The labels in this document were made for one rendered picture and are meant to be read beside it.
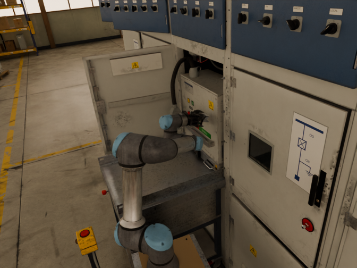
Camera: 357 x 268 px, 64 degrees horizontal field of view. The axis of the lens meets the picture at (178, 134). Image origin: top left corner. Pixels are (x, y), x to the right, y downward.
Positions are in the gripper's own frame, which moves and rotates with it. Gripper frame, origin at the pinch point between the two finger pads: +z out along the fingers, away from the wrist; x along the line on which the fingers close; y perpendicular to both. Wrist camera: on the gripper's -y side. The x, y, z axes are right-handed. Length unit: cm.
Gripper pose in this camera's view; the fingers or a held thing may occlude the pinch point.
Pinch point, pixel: (206, 116)
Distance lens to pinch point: 176.4
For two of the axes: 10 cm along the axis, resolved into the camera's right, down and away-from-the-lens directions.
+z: 7.6, -1.2, 6.4
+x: 1.2, -9.4, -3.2
